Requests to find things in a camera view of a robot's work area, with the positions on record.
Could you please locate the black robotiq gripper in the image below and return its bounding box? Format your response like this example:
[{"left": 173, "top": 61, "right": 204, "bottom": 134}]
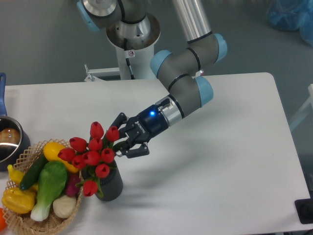
[{"left": 110, "top": 104, "right": 169, "bottom": 159}]

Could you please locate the red tulip bouquet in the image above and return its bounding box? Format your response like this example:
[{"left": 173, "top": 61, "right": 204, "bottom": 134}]
[{"left": 57, "top": 121, "right": 128, "bottom": 198}]

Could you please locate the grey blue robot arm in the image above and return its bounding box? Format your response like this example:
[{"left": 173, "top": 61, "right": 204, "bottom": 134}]
[{"left": 77, "top": 0, "right": 227, "bottom": 158}]

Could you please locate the dark grey ribbed vase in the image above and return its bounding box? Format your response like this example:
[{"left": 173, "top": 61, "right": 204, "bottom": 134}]
[{"left": 81, "top": 160, "right": 123, "bottom": 202}]

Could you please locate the yellow squash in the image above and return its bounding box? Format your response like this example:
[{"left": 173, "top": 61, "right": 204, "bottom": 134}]
[{"left": 43, "top": 141, "right": 79, "bottom": 173}]

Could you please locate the green bok choy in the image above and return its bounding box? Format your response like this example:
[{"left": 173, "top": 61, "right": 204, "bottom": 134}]
[{"left": 30, "top": 161, "right": 67, "bottom": 222}]

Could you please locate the white garlic bulb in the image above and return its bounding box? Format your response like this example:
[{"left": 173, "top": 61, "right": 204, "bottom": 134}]
[{"left": 53, "top": 195, "right": 76, "bottom": 218}]

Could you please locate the green cucumber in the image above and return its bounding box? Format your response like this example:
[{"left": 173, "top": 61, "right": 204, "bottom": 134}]
[{"left": 19, "top": 154, "right": 48, "bottom": 191}]

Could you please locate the small yellow gourd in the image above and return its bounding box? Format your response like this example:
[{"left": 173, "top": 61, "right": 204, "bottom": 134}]
[{"left": 7, "top": 164, "right": 38, "bottom": 192}]

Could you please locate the yellow bell pepper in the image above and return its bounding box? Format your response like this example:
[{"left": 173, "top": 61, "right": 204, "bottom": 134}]
[{"left": 1, "top": 188, "right": 36, "bottom": 214}]

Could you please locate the woven wicker basket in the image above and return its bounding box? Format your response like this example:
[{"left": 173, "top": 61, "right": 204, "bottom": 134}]
[{"left": 3, "top": 139, "right": 83, "bottom": 235}]

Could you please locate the orange fruit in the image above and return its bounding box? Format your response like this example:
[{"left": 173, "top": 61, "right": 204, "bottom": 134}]
[{"left": 0, "top": 208, "right": 7, "bottom": 232}]

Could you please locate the black device at edge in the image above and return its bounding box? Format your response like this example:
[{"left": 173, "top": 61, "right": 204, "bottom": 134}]
[{"left": 294, "top": 198, "right": 313, "bottom": 224}]

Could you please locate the blue plastic bag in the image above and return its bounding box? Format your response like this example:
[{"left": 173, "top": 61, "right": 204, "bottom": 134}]
[{"left": 266, "top": 0, "right": 313, "bottom": 46}]

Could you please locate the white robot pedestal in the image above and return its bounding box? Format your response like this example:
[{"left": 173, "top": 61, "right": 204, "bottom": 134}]
[{"left": 84, "top": 13, "right": 162, "bottom": 83}]

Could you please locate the blue handled saucepan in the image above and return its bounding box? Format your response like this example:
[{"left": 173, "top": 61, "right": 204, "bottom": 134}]
[{"left": 0, "top": 72, "right": 30, "bottom": 172}]

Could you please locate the white frame at right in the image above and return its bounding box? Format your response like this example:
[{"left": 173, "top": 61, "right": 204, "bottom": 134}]
[{"left": 289, "top": 84, "right": 313, "bottom": 132}]

